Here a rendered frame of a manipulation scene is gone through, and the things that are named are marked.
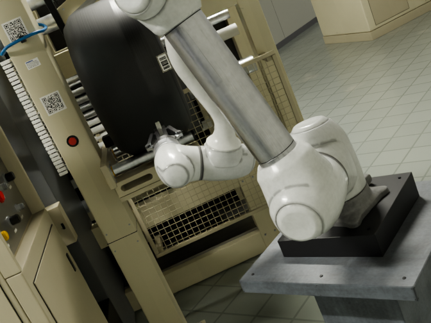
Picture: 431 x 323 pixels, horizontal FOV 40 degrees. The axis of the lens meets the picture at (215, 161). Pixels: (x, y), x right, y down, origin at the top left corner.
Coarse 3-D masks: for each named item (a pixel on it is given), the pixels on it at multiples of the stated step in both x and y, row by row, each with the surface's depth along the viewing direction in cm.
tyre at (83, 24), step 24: (72, 24) 208; (96, 24) 204; (120, 24) 202; (72, 48) 204; (96, 48) 200; (120, 48) 200; (144, 48) 200; (96, 72) 200; (120, 72) 200; (144, 72) 201; (168, 72) 205; (96, 96) 202; (120, 96) 202; (144, 96) 203; (168, 96) 206; (120, 120) 205; (144, 120) 208; (168, 120) 212; (120, 144) 216; (144, 144) 218
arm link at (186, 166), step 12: (168, 144) 173; (180, 144) 172; (156, 156) 169; (168, 156) 164; (180, 156) 164; (192, 156) 167; (156, 168) 167; (168, 168) 162; (180, 168) 162; (192, 168) 165; (168, 180) 163; (180, 180) 163; (192, 180) 169
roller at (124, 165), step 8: (184, 136) 223; (192, 136) 223; (184, 144) 224; (144, 152) 223; (152, 152) 222; (128, 160) 222; (136, 160) 222; (144, 160) 223; (112, 168) 222; (120, 168) 222; (128, 168) 222
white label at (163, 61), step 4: (156, 56) 201; (160, 56) 202; (164, 56) 203; (160, 60) 202; (164, 60) 203; (168, 60) 203; (160, 64) 202; (164, 64) 203; (168, 64) 203; (164, 68) 203; (168, 68) 203; (172, 68) 204
